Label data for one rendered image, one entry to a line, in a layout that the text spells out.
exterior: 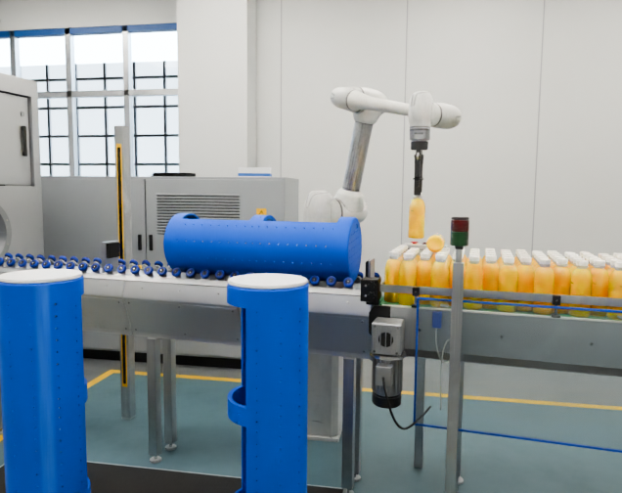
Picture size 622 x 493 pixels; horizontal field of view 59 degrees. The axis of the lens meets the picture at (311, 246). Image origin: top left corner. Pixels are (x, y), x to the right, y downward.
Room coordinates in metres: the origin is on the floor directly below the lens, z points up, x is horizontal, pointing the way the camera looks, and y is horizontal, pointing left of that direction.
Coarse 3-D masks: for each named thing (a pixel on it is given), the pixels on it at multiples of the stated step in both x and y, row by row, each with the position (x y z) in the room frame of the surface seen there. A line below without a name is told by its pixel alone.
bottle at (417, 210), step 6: (414, 198) 2.42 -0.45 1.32; (420, 198) 2.41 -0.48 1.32; (414, 204) 2.40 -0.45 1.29; (420, 204) 2.39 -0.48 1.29; (414, 210) 2.39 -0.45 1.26; (420, 210) 2.39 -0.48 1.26; (414, 216) 2.39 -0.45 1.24; (420, 216) 2.39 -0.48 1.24; (414, 222) 2.39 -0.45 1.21; (420, 222) 2.39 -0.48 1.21; (414, 228) 2.39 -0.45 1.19; (420, 228) 2.39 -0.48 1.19; (408, 234) 2.42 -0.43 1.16; (414, 234) 2.39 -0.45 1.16; (420, 234) 2.39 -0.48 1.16
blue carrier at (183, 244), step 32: (192, 224) 2.49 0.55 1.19; (224, 224) 2.45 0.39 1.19; (256, 224) 2.41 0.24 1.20; (288, 224) 2.37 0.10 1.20; (320, 224) 2.33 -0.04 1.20; (352, 224) 2.31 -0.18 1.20; (192, 256) 2.46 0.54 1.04; (224, 256) 2.41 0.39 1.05; (256, 256) 2.36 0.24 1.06; (288, 256) 2.32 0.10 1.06; (320, 256) 2.27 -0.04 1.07; (352, 256) 2.32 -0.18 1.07
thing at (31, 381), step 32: (0, 288) 1.83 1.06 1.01; (32, 288) 1.81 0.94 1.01; (64, 288) 1.87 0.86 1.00; (0, 320) 1.84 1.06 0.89; (32, 320) 1.81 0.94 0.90; (64, 320) 1.86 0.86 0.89; (0, 352) 1.85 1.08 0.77; (32, 352) 1.81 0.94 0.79; (64, 352) 1.86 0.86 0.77; (32, 384) 1.81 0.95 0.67; (64, 384) 1.86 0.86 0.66; (32, 416) 1.81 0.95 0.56; (64, 416) 1.85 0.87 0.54; (32, 448) 1.80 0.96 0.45; (64, 448) 1.85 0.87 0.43; (32, 480) 1.80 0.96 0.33; (64, 480) 1.85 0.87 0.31
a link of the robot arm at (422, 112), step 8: (416, 96) 2.39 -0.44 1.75; (424, 96) 2.38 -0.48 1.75; (416, 104) 2.38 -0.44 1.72; (424, 104) 2.37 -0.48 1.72; (432, 104) 2.39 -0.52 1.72; (408, 112) 2.43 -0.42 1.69; (416, 112) 2.38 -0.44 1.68; (424, 112) 2.37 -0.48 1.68; (432, 112) 2.39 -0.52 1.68; (440, 112) 2.42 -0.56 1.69; (416, 120) 2.38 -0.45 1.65; (424, 120) 2.37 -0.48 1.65; (432, 120) 2.40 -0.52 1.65
